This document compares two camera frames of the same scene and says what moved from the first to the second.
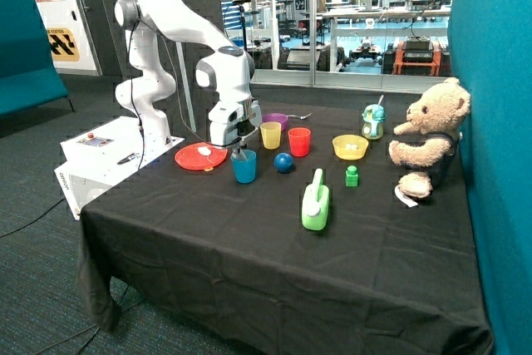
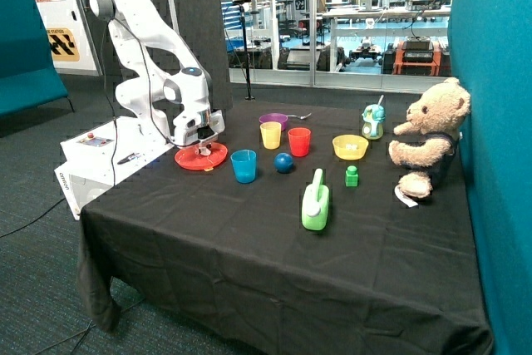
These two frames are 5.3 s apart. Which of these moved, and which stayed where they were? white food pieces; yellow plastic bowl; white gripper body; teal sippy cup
Moved: white gripper body
Stayed: teal sippy cup; yellow plastic bowl; white food pieces
